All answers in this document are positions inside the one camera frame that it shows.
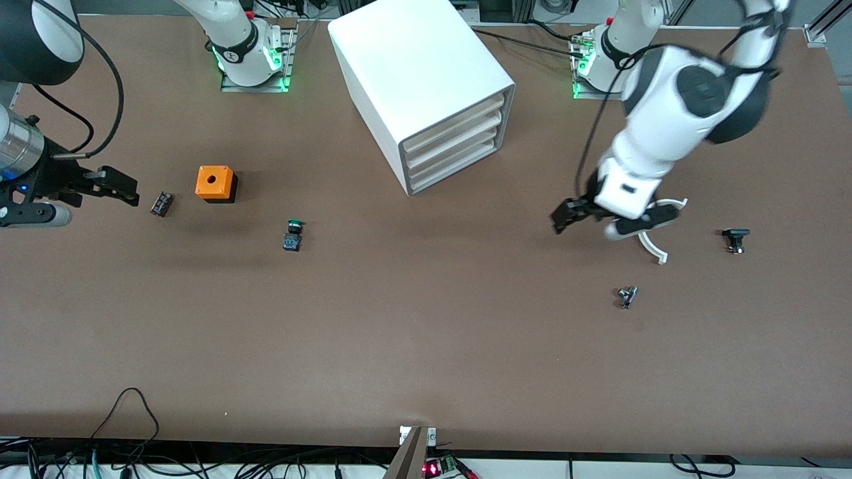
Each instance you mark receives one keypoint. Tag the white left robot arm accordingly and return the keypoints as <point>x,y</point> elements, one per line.
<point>659,126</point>

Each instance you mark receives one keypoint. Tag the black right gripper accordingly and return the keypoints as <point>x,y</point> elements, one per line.
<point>48,178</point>

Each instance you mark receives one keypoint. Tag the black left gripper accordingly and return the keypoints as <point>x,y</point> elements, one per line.
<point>580,209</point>

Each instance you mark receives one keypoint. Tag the grey camera mount beam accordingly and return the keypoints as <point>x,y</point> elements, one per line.
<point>409,459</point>

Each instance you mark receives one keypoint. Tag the circuit board with red LED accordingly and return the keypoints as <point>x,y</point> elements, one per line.
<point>439,467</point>

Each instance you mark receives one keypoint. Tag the chrome metal fitting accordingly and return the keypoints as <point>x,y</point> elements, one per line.
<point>627,297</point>

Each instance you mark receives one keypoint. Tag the white plastic drawer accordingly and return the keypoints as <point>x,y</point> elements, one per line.
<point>452,168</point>
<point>452,129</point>
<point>452,156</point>
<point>452,144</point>

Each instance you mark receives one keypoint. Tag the white drawer cabinet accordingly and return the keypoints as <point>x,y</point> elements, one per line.
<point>413,60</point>

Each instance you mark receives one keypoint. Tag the green push button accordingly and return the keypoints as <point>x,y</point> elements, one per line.
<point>293,238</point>

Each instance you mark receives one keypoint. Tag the orange button enclosure box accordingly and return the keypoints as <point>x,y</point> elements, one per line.
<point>214,181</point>

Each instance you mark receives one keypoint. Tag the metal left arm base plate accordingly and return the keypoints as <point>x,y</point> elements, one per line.
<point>579,93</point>

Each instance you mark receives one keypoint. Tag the aluminium frame corner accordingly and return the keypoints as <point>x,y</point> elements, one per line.
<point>822,23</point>

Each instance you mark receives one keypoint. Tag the small white mount bracket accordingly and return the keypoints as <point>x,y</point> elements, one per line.
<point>432,436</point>

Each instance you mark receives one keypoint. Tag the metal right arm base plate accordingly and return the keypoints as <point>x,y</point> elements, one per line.
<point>256,87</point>

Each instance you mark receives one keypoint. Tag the black knob switch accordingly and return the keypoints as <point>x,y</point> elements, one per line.
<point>735,234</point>

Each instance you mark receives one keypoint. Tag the small black contact block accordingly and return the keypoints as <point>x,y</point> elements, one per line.
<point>162,204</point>

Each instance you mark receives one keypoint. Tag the white curved plastic bracket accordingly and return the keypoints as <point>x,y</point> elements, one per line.
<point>655,253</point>

